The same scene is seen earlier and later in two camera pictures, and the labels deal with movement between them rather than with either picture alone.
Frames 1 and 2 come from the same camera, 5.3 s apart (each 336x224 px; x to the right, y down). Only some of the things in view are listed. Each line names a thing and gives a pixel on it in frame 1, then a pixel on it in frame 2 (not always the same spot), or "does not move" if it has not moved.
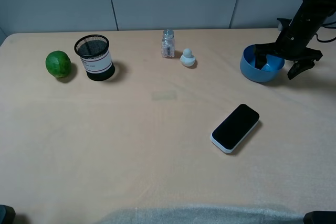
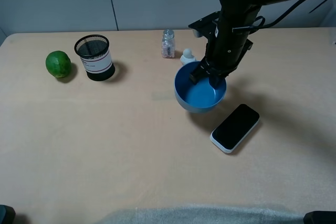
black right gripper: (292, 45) to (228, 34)
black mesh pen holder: (94, 52) does not move
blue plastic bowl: (270, 72) to (200, 97)
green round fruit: (58, 63) does not move
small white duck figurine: (187, 59) does not move
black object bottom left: (7, 214) does not move
